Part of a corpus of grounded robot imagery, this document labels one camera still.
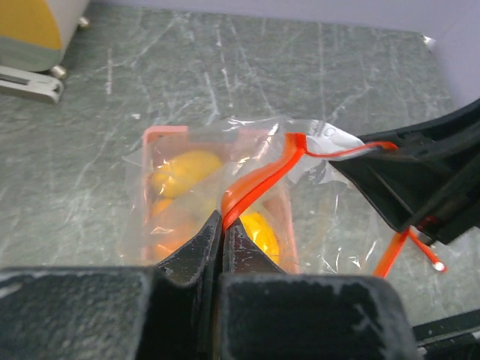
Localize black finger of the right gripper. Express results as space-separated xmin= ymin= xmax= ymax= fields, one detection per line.
xmin=359 ymin=99 xmax=479 ymax=148
xmin=332 ymin=145 xmax=479 ymax=245

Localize yellow toy mango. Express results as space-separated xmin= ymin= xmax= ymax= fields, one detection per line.
xmin=150 ymin=150 xmax=223 ymax=199

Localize round cream drawer box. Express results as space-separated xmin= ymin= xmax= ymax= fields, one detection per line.
xmin=1 ymin=0 xmax=90 ymax=80

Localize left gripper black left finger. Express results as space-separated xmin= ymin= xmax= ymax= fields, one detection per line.
xmin=1 ymin=212 xmax=221 ymax=359

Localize clear zip bag red zipper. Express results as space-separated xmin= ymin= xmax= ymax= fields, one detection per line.
xmin=118 ymin=116 xmax=447 ymax=278

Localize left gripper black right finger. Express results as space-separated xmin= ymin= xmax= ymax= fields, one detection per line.
xmin=219 ymin=222 xmax=419 ymax=359

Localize white metal latch piece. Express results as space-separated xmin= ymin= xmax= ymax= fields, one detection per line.
xmin=1 ymin=65 xmax=65 ymax=104

